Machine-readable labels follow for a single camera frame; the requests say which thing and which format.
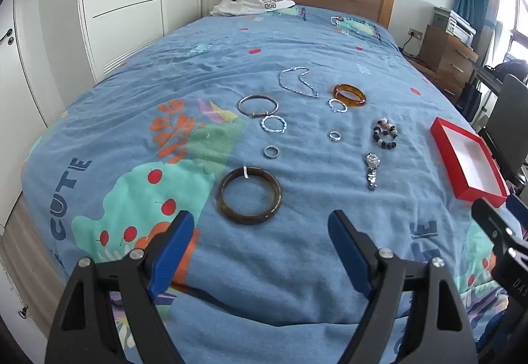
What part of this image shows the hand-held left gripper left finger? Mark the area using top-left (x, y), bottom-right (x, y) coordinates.
top-left (45, 211), bottom-right (195, 364)

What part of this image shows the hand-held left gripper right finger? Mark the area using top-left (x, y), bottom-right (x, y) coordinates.
top-left (328, 209), bottom-right (479, 364)

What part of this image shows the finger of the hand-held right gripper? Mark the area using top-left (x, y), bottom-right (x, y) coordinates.
top-left (507, 193), bottom-right (528, 227)
top-left (471, 198), bottom-right (517, 254)

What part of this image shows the red shallow box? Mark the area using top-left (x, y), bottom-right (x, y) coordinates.
top-left (430, 117), bottom-right (509, 207)

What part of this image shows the dark brown bangle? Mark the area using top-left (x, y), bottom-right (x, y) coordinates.
top-left (217, 167), bottom-right (283, 225)

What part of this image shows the silver wristwatch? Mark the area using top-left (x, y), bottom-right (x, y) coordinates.
top-left (364, 152), bottom-right (381, 192)

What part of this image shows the black white beaded bracelet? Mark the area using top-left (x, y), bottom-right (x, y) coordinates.
top-left (373, 118), bottom-right (399, 151)

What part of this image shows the twisted silver bracelet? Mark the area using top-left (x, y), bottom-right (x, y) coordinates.
top-left (260, 114), bottom-right (288, 134)

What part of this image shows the grey chair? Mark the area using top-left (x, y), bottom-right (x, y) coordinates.
top-left (478, 73), bottom-right (528, 185)

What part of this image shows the dark blue tote bag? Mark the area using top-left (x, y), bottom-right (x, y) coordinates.
top-left (457, 81), bottom-right (480, 119)

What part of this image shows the black backpack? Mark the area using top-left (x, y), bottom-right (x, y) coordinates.
top-left (492, 59), bottom-right (528, 85)

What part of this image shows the orange amber bangle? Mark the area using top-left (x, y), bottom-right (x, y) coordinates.
top-left (333, 84), bottom-right (367, 107)

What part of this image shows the thin silver bangle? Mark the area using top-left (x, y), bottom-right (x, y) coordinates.
top-left (238, 95), bottom-right (280, 118)

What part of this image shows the wooden dresser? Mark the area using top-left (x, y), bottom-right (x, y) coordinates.
top-left (418, 24), bottom-right (479, 102)

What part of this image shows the white printer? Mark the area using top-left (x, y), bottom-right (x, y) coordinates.
top-left (433, 6), bottom-right (478, 46)

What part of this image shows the white door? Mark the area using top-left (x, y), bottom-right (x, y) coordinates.
top-left (0, 0), bottom-right (69, 233)

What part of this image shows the white clothing on bed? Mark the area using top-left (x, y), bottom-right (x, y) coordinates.
top-left (209, 0), bottom-right (297, 17)

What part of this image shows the silver chain necklace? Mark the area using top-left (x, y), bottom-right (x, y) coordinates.
top-left (278, 66), bottom-right (319, 99)

